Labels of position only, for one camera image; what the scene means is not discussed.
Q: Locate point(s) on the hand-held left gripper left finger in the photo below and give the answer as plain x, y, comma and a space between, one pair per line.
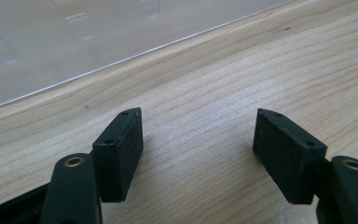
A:
118, 161

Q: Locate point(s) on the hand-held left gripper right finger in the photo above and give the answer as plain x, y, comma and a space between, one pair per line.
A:
286, 158

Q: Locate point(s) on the clear plastic panel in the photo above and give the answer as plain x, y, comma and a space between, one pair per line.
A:
74, 40

